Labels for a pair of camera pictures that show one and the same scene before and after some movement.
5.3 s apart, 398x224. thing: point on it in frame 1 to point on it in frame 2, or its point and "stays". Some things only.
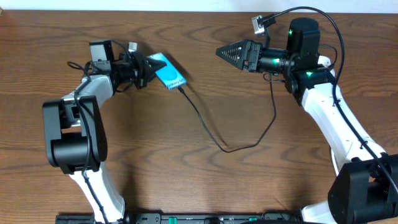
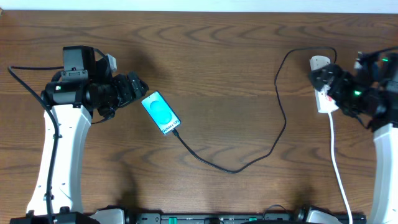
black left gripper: x=140 y=70 to x=125 y=90
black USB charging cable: x=265 y=78 to x=282 y=106
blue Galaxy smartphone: x=169 y=74 to x=160 y=112
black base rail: x=183 y=218 stays
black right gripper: x=250 y=52 to x=330 y=71
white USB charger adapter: x=326 y=61 stays
